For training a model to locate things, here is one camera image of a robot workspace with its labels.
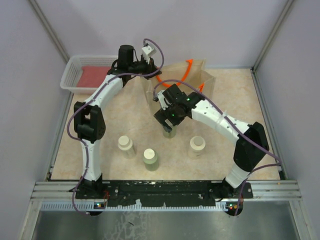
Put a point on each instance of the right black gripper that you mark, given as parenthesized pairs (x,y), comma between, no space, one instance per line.
(162,115)

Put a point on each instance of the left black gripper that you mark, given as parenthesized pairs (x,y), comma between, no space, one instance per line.
(151,66)

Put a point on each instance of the green bottle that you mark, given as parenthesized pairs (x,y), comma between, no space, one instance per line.
(171,134)
(150,159)

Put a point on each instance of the white bottle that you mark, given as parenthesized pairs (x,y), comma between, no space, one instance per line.
(196,147)
(126,146)

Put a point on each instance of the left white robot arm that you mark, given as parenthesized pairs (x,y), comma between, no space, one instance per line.
(88,120)

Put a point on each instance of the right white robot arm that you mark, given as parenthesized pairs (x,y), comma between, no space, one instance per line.
(250,140)

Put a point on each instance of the red folded cloth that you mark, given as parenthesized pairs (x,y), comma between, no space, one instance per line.
(92,76)

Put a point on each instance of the white plastic basket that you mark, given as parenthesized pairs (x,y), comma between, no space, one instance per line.
(73,71)

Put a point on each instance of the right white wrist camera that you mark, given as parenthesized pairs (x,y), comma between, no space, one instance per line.
(160,97)

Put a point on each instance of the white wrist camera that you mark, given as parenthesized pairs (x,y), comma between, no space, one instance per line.
(147,52)
(160,97)

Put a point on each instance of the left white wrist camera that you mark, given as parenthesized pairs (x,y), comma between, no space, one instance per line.
(147,52)

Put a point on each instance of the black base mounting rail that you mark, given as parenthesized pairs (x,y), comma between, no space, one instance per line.
(159,193)

